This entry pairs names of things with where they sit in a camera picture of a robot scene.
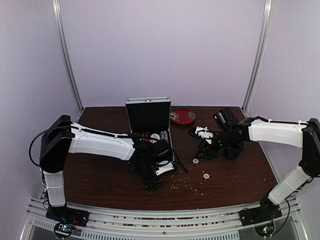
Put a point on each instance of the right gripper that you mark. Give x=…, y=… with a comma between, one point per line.
x=208, y=150

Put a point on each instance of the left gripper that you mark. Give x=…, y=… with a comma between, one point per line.
x=150, y=184

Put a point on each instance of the red black poker chip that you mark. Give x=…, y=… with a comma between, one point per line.
x=195, y=162

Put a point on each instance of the white dealer button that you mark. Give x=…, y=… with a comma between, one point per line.
x=155, y=136

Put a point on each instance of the aluminium poker case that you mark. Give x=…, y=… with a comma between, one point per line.
x=149, y=115

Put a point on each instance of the red card deck box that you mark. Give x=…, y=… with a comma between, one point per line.
x=148, y=138

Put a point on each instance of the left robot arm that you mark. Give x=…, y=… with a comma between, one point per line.
x=149, y=156

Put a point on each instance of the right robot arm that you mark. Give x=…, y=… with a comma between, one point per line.
x=292, y=148

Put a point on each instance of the dark blue mug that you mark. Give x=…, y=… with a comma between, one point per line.
x=232, y=153

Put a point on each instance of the black white poker chip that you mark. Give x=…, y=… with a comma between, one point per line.
x=206, y=176

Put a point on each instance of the chip row in case right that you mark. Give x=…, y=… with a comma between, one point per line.
x=165, y=137

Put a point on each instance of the red decorated plate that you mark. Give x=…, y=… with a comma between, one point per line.
x=182, y=116

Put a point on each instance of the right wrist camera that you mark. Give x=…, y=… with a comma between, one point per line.
x=201, y=133

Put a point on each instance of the front aluminium rail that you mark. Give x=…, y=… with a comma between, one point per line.
x=222, y=223

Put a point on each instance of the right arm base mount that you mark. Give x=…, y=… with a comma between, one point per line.
x=262, y=219

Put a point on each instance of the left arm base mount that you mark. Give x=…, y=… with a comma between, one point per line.
x=67, y=220

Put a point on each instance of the right aluminium frame post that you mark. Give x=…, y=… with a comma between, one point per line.
x=261, y=48

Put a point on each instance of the aluminium frame post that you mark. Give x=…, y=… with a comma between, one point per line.
x=66, y=57
x=261, y=48

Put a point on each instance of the left aluminium frame post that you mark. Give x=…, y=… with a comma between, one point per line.
x=66, y=57

